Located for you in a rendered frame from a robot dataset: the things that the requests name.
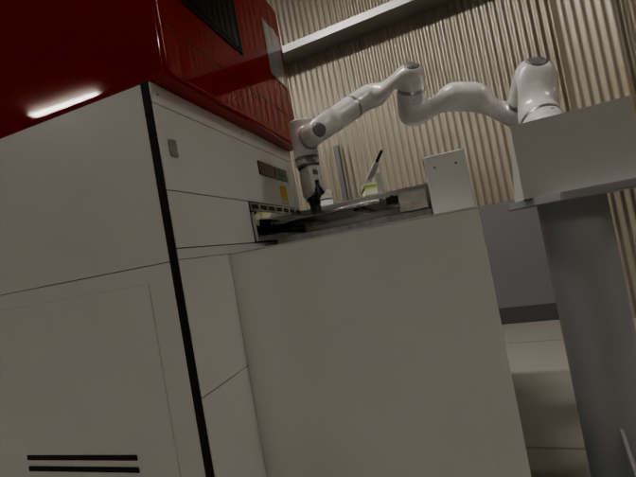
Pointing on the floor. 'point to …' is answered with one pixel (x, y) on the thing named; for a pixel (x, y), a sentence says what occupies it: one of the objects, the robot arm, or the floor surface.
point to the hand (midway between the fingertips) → (316, 211)
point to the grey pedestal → (593, 320)
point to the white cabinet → (380, 354)
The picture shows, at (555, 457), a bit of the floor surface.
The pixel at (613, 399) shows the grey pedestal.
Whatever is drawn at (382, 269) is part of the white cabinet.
